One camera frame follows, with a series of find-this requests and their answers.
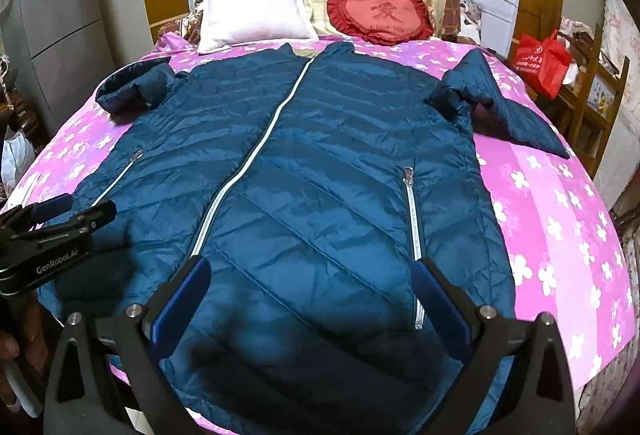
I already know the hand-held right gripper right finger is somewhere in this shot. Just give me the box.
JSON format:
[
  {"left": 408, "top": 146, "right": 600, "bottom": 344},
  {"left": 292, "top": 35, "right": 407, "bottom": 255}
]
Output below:
[{"left": 413, "top": 258, "right": 577, "bottom": 435}]

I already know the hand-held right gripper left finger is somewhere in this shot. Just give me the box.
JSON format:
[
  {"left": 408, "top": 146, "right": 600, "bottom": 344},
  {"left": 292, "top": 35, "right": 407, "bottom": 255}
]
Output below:
[{"left": 44, "top": 256, "right": 213, "bottom": 435}]

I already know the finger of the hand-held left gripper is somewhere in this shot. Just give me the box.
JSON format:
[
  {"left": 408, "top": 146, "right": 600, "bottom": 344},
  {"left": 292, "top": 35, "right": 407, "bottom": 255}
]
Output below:
[
  {"left": 30, "top": 201, "right": 118, "bottom": 243},
  {"left": 0, "top": 194, "right": 74, "bottom": 232}
]

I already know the dark blue down jacket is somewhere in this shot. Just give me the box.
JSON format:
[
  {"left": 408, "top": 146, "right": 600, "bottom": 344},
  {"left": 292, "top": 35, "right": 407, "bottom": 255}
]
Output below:
[{"left": 36, "top": 40, "right": 572, "bottom": 435}]

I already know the white plastic bag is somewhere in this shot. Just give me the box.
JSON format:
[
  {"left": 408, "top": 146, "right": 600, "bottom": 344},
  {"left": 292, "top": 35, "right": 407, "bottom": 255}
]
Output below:
[{"left": 1, "top": 125, "right": 37, "bottom": 188}]

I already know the pink floral bed sheet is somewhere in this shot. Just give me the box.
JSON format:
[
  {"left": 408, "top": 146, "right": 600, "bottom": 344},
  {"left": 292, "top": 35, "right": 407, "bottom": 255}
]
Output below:
[{"left": 0, "top": 34, "right": 637, "bottom": 435}]

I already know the grey refrigerator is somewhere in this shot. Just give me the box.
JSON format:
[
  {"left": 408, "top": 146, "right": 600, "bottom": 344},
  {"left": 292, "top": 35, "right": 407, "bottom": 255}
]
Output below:
[{"left": 10, "top": 0, "right": 157, "bottom": 136}]

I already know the brown floral pillow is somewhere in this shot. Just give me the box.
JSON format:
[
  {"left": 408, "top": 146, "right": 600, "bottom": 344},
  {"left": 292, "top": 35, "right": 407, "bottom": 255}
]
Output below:
[{"left": 181, "top": 0, "right": 258, "bottom": 47}]

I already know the white pillow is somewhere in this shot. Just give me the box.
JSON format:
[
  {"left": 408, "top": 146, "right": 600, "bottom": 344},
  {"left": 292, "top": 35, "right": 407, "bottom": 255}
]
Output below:
[{"left": 196, "top": 0, "right": 319, "bottom": 55}]

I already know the red shopping bag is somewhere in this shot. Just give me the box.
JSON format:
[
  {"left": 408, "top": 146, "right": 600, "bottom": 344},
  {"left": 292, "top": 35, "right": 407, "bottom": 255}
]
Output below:
[{"left": 508, "top": 30, "right": 574, "bottom": 99}]

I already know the wooden chair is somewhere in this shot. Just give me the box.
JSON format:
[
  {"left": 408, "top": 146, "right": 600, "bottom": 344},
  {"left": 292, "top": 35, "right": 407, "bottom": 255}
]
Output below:
[{"left": 556, "top": 21, "right": 632, "bottom": 181}]

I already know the red heart-shaped cushion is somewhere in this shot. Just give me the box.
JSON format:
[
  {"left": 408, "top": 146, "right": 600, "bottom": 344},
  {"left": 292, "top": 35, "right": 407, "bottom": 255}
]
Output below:
[{"left": 327, "top": 0, "right": 435, "bottom": 47}]

